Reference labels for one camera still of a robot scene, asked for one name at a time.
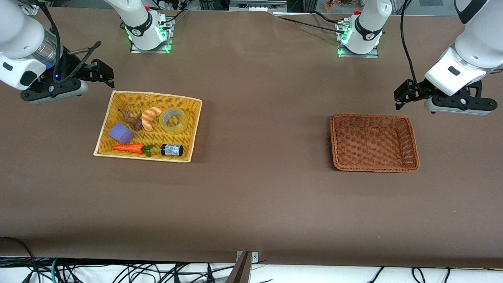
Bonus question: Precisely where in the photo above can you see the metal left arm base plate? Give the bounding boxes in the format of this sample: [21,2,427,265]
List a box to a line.
[337,22,380,59]

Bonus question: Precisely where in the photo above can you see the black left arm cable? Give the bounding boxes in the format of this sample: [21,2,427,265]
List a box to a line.
[400,0,422,85]

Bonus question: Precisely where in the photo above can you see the metal table edge bracket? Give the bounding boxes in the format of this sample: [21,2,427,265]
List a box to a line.
[236,251,259,264]

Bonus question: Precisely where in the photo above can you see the brown toy root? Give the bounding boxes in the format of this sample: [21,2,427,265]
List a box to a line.
[118,109,144,131]

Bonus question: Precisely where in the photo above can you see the yellow wicker basket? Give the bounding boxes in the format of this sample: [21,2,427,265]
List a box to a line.
[93,90,203,163]

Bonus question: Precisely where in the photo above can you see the black looped floor cable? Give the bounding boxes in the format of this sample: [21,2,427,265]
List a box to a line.
[0,237,40,283]

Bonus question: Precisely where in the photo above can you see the toy croissant bread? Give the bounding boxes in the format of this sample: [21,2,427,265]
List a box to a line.
[141,106,167,132]

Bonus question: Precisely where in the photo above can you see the small black jar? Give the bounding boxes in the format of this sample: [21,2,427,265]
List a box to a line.
[160,143,184,157]

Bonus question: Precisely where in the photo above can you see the orange toy carrot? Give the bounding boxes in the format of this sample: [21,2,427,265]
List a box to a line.
[111,143,156,158]

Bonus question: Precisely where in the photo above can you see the purple cube block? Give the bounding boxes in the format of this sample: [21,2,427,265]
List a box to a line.
[108,122,135,145]

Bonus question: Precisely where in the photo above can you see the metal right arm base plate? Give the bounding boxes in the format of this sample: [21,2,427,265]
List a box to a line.
[130,18,174,53]

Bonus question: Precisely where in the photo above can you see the grey stand post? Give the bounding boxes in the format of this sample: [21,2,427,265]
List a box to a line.
[225,252,253,283]

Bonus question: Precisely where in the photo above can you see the brown wicker basket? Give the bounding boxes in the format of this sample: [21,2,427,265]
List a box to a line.
[330,114,420,173]

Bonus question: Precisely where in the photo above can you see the clear yellowish tape roll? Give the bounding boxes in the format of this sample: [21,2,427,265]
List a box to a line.
[159,107,189,135]

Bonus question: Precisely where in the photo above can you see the white power strip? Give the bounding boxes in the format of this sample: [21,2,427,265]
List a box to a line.
[157,0,186,11]

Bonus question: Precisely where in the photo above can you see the black cable on table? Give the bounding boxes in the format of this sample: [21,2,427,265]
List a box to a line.
[271,13,346,33]

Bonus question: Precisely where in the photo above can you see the brown table cover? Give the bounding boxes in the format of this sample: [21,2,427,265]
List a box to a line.
[0,6,503,270]

